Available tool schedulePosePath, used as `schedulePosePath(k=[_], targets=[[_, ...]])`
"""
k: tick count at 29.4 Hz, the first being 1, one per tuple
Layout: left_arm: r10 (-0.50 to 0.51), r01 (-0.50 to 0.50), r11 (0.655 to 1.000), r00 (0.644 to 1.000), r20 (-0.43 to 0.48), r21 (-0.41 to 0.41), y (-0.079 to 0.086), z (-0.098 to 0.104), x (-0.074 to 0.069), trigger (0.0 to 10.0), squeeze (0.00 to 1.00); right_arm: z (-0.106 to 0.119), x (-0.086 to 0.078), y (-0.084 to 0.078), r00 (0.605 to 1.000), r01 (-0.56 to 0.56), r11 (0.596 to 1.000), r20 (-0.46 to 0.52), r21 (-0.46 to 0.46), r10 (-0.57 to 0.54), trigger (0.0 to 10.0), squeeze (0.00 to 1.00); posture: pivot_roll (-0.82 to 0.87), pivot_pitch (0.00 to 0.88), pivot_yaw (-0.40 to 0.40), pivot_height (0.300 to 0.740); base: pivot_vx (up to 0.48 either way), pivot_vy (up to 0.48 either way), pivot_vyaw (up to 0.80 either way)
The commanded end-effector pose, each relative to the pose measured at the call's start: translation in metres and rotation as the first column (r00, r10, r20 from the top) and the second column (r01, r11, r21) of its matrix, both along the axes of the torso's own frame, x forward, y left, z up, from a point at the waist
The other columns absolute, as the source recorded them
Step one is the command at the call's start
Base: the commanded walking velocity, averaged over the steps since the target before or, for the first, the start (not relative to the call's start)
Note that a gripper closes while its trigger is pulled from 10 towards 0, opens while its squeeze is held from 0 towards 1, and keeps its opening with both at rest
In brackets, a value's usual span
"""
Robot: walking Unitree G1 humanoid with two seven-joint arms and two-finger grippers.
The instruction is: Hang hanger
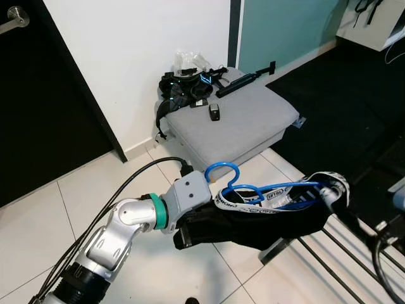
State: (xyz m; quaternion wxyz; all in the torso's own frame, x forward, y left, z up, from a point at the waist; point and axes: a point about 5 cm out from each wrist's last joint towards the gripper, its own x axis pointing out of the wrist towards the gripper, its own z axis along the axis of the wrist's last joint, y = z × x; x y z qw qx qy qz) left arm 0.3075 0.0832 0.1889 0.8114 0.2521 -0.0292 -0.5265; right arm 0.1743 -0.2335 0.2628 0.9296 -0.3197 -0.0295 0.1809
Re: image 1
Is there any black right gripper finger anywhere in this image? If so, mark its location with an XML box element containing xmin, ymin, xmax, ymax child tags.
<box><xmin>321</xmin><ymin>189</ymin><xmax>382</xmax><ymax>243</ymax></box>

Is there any blue plastic hanger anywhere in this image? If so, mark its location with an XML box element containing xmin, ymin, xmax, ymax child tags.
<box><xmin>204</xmin><ymin>161</ymin><xmax>333</xmax><ymax>213</ymax></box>

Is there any black shorts white waistband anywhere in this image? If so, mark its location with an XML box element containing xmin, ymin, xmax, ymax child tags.
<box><xmin>190</xmin><ymin>170</ymin><xmax>352</xmax><ymax>249</ymax></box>

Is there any black metal clothes rack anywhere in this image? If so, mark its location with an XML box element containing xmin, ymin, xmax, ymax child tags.
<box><xmin>258</xmin><ymin>127</ymin><xmax>405</xmax><ymax>304</ymax></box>

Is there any small black remote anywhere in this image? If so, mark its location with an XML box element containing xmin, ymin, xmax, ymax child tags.
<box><xmin>209</xmin><ymin>103</ymin><xmax>222</xmax><ymax>122</ymax></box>

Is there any grey fabric ottoman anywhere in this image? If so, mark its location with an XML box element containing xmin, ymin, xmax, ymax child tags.
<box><xmin>166</xmin><ymin>68</ymin><xmax>300</xmax><ymax>172</ymax></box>

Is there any clear plastic bag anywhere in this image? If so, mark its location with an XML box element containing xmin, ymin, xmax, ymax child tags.
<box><xmin>174</xmin><ymin>49</ymin><xmax>211</xmax><ymax>78</ymax></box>

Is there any white cabinet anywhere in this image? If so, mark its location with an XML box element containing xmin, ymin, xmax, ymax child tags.
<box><xmin>335</xmin><ymin>0</ymin><xmax>405</xmax><ymax>51</ymax></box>

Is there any black door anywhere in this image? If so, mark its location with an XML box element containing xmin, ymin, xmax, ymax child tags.
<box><xmin>0</xmin><ymin>0</ymin><xmax>127</xmax><ymax>206</ymax></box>

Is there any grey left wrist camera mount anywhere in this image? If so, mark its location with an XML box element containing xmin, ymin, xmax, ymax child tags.
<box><xmin>166</xmin><ymin>176</ymin><xmax>213</xmax><ymax>222</ymax></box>

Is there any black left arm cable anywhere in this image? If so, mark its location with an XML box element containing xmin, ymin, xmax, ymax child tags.
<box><xmin>35</xmin><ymin>157</ymin><xmax>194</xmax><ymax>304</ymax></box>

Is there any black strap harness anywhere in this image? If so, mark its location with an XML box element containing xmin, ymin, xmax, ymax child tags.
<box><xmin>155</xmin><ymin>66</ymin><xmax>230</xmax><ymax>141</ymax></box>

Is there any black camera grip stick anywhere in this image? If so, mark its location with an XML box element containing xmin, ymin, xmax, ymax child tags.
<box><xmin>217</xmin><ymin>61</ymin><xmax>277</xmax><ymax>97</ymax></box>

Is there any silver door handle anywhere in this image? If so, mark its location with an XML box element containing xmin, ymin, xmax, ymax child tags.
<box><xmin>0</xmin><ymin>8</ymin><xmax>29</xmax><ymax>34</ymax></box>

